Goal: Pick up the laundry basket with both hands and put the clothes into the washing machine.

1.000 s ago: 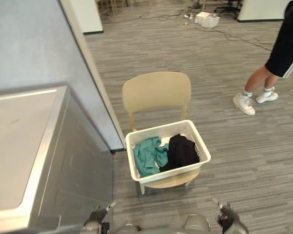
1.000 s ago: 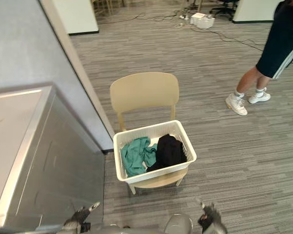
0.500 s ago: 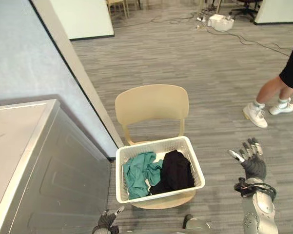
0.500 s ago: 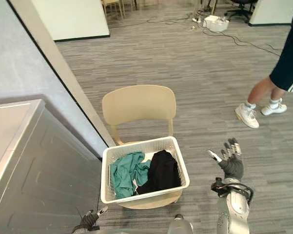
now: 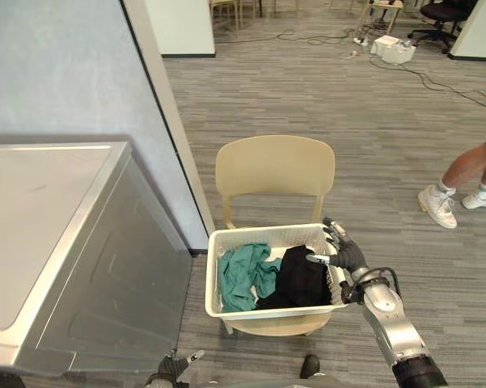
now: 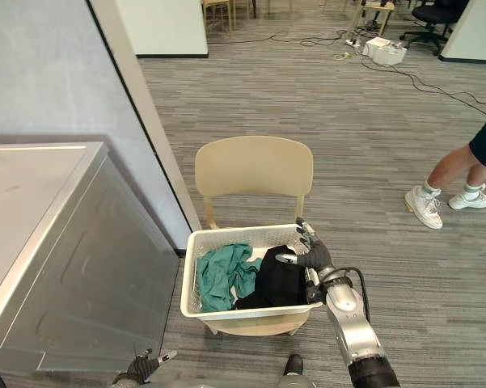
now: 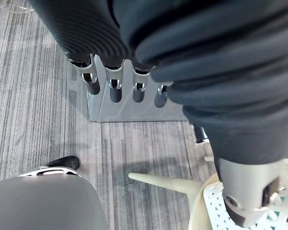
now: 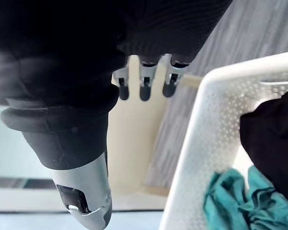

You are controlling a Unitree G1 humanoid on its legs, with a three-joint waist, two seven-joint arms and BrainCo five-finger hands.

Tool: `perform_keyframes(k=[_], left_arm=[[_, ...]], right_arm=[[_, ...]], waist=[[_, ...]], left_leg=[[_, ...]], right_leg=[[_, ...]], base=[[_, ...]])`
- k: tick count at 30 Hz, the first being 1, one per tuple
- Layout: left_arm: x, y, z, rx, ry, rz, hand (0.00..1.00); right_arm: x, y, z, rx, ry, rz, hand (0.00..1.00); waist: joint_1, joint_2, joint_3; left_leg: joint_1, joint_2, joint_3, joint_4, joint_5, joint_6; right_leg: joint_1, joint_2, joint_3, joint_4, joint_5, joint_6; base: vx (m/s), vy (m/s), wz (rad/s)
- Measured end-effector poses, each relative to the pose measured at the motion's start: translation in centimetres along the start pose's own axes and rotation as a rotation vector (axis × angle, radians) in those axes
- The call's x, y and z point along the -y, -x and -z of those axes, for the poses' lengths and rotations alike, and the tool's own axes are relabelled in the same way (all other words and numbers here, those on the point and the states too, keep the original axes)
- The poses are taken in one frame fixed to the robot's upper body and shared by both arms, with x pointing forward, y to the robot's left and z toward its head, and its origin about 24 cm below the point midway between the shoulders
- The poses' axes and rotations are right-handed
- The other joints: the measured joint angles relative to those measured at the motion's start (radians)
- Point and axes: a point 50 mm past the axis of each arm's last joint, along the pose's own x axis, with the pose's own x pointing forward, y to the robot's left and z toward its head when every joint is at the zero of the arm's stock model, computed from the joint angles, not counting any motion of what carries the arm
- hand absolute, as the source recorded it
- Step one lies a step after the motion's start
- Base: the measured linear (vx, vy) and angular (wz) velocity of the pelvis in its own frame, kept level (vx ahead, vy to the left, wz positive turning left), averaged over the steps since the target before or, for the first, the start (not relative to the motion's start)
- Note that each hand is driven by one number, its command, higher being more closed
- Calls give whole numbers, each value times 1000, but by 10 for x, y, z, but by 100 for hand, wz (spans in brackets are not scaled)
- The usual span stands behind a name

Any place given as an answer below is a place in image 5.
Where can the white box on floor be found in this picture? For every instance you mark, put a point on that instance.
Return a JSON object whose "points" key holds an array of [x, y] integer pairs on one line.
{"points": [[392, 48]]}

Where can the black cloth garment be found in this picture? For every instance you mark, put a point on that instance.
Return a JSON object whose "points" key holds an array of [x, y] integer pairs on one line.
{"points": [[299, 283]]}

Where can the white power strip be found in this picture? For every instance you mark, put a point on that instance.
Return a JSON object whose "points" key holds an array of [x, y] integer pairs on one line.
{"points": [[360, 40]]}

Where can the person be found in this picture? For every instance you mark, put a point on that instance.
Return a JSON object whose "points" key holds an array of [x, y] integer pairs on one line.
{"points": [[465, 178]]}

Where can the teal cloth garment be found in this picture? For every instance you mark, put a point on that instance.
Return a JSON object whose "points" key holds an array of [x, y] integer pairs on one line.
{"points": [[242, 279]]}

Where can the silver washing machine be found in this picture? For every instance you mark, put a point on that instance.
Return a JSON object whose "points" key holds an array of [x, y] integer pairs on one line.
{"points": [[64, 250]]}

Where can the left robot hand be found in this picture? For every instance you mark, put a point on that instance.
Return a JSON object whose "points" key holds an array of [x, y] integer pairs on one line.
{"points": [[174, 367]]}

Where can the black office chair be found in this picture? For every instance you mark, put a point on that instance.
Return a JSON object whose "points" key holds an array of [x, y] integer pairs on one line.
{"points": [[442, 20]]}

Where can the light wooden table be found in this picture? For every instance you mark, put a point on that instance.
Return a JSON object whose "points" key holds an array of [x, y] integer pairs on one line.
{"points": [[382, 12]]}

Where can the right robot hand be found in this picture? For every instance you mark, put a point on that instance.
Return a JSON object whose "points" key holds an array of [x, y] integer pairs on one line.
{"points": [[349, 254]]}

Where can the beige plastic chair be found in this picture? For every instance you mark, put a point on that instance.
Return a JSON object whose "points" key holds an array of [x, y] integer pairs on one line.
{"points": [[273, 174]]}

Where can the white plastic laundry basket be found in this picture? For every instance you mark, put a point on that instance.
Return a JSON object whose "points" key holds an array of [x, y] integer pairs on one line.
{"points": [[267, 307]]}

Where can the white partition panel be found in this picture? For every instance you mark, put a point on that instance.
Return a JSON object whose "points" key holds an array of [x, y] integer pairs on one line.
{"points": [[182, 26]]}

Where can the light wooden chair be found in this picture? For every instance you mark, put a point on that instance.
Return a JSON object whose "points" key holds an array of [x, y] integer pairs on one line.
{"points": [[226, 10]]}

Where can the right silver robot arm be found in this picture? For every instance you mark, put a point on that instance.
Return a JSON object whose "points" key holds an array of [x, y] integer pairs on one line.
{"points": [[392, 323]]}

